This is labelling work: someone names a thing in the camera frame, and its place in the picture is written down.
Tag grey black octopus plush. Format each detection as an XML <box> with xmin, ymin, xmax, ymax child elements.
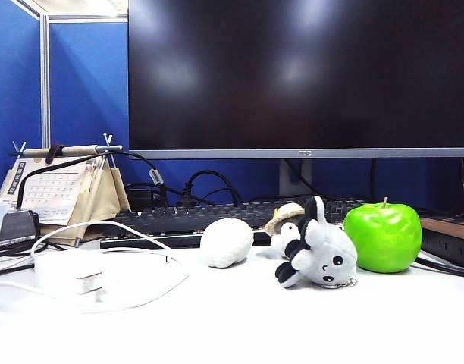
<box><xmin>274</xmin><ymin>195</ymin><xmax>359</xmax><ymax>290</ymax></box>

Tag grey monitor stand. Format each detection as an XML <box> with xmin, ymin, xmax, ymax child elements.
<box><xmin>279</xmin><ymin>158</ymin><xmax>313</xmax><ymax>197</ymax></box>

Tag white brain stress ball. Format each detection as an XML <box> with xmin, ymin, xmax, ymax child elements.
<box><xmin>199</xmin><ymin>218</ymin><xmax>255</xmax><ymax>269</ymax></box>

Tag black mechanical keyboard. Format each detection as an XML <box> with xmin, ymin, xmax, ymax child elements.
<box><xmin>99</xmin><ymin>196</ymin><xmax>369</xmax><ymax>250</ymax></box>

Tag penguin plush with straw hat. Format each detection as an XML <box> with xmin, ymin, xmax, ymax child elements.
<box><xmin>256</xmin><ymin>202</ymin><xmax>307</xmax><ymax>259</ymax></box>

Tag black computer monitor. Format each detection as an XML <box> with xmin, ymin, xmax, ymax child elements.
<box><xmin>127</xmin><ymin>0</ymin><xmax>464</xmax><ymax>159</ymax></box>

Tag beige canvas calendar stand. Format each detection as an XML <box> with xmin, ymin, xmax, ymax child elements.
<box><xmin>8</xmin><ymin>133</ymin><xmax>131</xmax><ymax>247</ymax></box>

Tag green apple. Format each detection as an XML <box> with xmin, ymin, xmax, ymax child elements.
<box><xmin>343</xmin><ymin>196</ymin><xmax>423</xmax><ymax>273</ymax></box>

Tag paper desk calendar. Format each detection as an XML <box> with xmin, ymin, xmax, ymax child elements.
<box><xmin>0</xmin><ymin>157</ymin><xmax>89</xmax><ymax>225</ymax></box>

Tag white charger adapter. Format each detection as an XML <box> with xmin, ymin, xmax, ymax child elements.
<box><xmin>33</xmin><ymin>252</ymin><xmax>125</xmax><ymax>303</ymax></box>

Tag grey black desk device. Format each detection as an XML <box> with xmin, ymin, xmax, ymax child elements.
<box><xmin>0</xmin><ymin>210</ymin><xmax>39</xmax><ymax>246</ymax></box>

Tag brown black power strip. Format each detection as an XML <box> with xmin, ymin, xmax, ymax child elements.
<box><xmin>419</xmin><ymin>215</ymin><xmax>464</xmax><ymax>271</ymax></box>

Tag black looped plug cable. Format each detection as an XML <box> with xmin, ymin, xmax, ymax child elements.
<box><xmin>184</xmin><ymin>169</ymin><xmax>241</xmax><ymax>208</ymax></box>

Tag black monitor cable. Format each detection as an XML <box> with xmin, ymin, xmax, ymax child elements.
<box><xmin>284</xmin><ymin>158</ymin><xmax>339</xmax><ymax>201</ymax></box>

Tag black cable with ferrite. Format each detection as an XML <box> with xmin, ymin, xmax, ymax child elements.
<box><xmin>16</xmin><ymin>150</ymin><xmax>168</xmax><ymax>208</ymax></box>

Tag white charger cable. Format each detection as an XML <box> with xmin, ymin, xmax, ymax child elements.
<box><xmin>0</xmin><ymin>220</ymin><xmax>191</xmax><ymax>315</ymax></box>

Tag aluminium partition post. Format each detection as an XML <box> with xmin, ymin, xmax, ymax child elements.
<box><xmin>39</xmin><ymin>14</ymin><xmax>51</xmax><ymax>149</ymax></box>

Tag thick black desk cable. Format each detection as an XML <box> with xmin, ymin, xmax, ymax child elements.
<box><xmin>415</xmin><ymin>256</ymin><xmax>464</xmax><ymax>280</ymax></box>

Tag dark cable on table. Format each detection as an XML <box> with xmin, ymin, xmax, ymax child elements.
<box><xmin>0</xmin><ymin>240</ymin><xmax>66</xmax><ymax>280</ymax></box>

